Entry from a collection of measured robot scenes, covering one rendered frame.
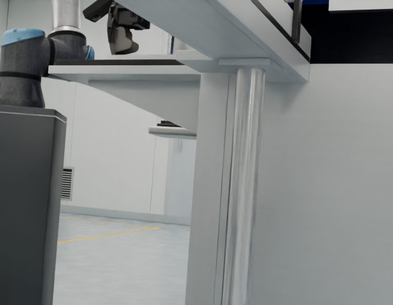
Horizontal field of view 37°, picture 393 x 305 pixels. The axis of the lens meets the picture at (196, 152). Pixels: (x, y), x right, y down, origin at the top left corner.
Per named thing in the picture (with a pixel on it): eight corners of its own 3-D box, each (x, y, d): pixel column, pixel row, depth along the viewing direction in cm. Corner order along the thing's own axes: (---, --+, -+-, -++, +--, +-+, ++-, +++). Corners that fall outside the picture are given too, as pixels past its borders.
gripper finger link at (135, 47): (134, 65, 147) (137, 28, 147) (112, 65, 149) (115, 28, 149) (139, 67, 150) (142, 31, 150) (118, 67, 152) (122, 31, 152)
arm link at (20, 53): (-8, 74, 170) (-4, 27, 171) (37, 80, 178) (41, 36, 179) (6, 69, 161) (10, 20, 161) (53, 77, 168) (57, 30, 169)
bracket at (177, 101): (216, 138, 138) (220, 83, 139) (212, 137, 135) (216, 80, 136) (90, 132, 151) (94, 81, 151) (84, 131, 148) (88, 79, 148)
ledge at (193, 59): (263, 72, 121) (264, 63, 121) (245, 60, 109) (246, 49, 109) (199, 72, 126) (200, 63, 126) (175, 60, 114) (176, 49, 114)
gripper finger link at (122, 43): (128, 62, 144) (131, 25, 144) (106, 62, 146) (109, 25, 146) (134, 65, 147) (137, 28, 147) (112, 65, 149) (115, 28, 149)
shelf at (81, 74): (303, 114, 190) (303, 107, 190) (238, 74, 125) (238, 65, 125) (166, 109, 208) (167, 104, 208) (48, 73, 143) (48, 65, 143)
